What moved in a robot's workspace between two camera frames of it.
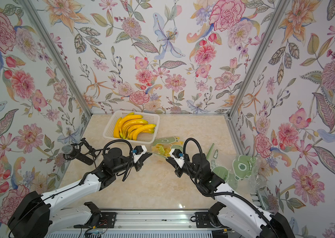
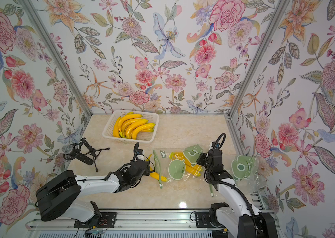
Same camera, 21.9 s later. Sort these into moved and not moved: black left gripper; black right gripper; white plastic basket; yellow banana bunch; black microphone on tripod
Moved: black right gripper; black left gripper
Not moved: yellow banana bunch; black microphone on tripod; white plastic basket
